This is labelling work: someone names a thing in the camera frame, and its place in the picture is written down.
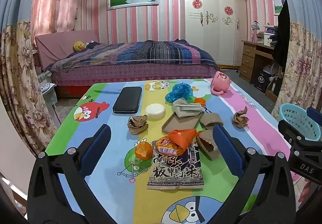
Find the blue and floral curtain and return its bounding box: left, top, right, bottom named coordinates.
left=270, top=0, right=322, bottom=124
left=0, top=0, right=61, bottom=156

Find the desk lamp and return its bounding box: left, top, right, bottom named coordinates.
left=252, top=21, right=261, bottom=42

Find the orange tangerine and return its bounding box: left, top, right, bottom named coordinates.
left=134, top=140, right=154, bottom=160

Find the orange plastic wrapper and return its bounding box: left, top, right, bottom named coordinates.
left=168, top=128, right=198, bottom=151

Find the pink bed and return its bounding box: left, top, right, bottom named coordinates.
left=34, top=30, right=219, bottom=93

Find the black rectangular case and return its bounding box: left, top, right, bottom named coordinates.
left=112, top=86, right=143, bottom=114

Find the light blue plastic basket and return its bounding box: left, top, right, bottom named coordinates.
left=278, top=103, right=321, bottom=141

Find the grey cloth pouch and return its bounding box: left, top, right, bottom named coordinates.
left=172, top=98, right=207, bottom=119

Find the blue plastic bag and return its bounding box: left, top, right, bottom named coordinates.
left=165, top=82, right=195, bottom=103

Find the white box on desk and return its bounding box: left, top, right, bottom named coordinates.
left=257, top=25, right=277, bottom=46

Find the black hanging garment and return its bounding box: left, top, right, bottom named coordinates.
left=271, top=0, right=291, bottom=68

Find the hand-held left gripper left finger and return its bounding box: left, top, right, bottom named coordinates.
left=27, top=124, right=119, bottom=224

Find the striped quilt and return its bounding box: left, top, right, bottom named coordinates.
left=45, top=39, right=218, bottom=72

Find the white wardrobe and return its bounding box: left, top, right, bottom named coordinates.
left=182, top=0, right=249, bottom=66

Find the wooden desk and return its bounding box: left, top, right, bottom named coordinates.
left=241, top=40, right=277, bottom=85

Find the dark printed snack bag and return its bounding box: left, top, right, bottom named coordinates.
left=147, top=140, right=205, bottom=190

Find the small wall photo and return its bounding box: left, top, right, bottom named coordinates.
left=274, top=0, right=287, bottom=15

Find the cardboard box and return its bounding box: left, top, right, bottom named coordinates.
left=265, top=77, right=281, bottom=101

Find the brown paper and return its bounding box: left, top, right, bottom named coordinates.
left=127, top=114, right=149, bottom=136
left=231, top=106, right=249, bottom=128

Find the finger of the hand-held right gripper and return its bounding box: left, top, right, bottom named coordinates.
left=278, top=119, right=310, bottom=149
left=306, top=107, right=322, bottom=129

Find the cartoon print tablecloth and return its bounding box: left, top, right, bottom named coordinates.
left=45, top=78, right=300, bottom=224

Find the red yellow snack packet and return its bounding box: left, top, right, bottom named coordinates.
left=154, top=136, right=188, bottom=161

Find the pink curtain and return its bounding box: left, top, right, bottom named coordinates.
left=30, top=0, right=95, bottom=38

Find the black box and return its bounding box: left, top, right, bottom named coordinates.
left=254, top=69, right=269, bottom=92

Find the beige plastic tray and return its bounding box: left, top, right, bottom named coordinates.
left=162, top=111, right=204, bottom=134

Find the brown cardboard piece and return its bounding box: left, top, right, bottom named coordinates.
left=200, top=113, right=224, bottom=131

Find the torn brown cardboard cup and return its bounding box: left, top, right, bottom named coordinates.
left=196, top=130, right=222, bottom=160

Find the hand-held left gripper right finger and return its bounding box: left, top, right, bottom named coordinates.
left=209, top=124, right=296, bottom=224

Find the white fan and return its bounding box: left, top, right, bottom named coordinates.
left=262, top=63, right=280, bottom=76

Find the white round soap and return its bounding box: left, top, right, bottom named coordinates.
left=145, top=104, right=166, bottom=121

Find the pink cartoon mug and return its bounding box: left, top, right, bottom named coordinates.
left=210, top=71, right=232, bottom=95

